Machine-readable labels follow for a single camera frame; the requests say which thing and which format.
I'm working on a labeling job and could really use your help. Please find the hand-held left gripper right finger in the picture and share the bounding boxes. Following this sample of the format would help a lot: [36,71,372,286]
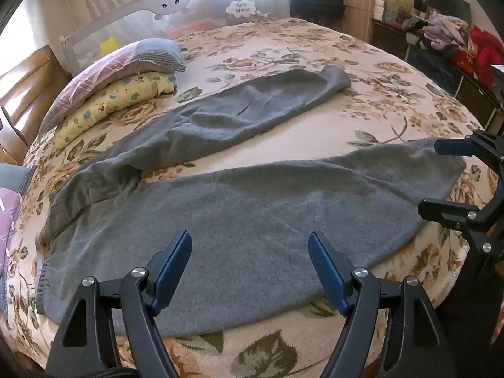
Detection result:
[308,231,457,378]

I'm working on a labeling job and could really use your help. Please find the floral bed blanket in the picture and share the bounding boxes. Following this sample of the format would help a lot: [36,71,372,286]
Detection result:
[0,18,489,378]

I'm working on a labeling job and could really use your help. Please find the wooden wardrobe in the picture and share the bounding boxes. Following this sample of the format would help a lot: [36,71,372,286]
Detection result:
[341,0,381,44]

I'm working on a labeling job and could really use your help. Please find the black cabinet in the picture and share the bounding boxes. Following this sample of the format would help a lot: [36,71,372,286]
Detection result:
[372,20,504,127]

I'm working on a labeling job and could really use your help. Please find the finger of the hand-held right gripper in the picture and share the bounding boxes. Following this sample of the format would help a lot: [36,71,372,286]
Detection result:
[417,199,504,255]
[434,129,504,176]

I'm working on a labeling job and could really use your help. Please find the wooden headboard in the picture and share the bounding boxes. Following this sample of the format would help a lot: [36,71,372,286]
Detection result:
[0,45,72,166]

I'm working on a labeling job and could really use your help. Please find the grey mesh bed rail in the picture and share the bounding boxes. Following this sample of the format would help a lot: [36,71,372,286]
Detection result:
[59,0,292,75]

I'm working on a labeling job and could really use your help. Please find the pink grey patchwork pillow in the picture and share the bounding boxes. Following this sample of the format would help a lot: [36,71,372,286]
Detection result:
[39,38,186,135]

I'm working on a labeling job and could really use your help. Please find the yellow floral pillow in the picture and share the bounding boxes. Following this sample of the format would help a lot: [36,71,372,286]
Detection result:
[53,72,178,150]

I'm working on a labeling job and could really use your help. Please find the red cloth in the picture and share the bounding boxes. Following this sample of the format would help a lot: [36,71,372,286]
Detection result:
[453,26,504,89]

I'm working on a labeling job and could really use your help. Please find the stack of white packets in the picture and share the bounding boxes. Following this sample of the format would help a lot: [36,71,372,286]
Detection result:
[374,0,412,24]

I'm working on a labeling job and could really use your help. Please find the grey fleece pants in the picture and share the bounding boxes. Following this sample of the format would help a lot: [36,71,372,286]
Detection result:
[35,65,467,339]

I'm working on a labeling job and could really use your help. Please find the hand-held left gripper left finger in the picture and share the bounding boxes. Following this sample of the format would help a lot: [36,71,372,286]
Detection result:
[44,229,193,378]

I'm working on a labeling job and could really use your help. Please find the purple grey pillow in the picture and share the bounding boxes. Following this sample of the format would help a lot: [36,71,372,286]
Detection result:
[0,163,38,316]

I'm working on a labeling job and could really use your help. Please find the pile of pastel clothes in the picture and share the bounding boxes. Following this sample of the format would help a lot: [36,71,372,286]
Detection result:
[402,10,471,61]

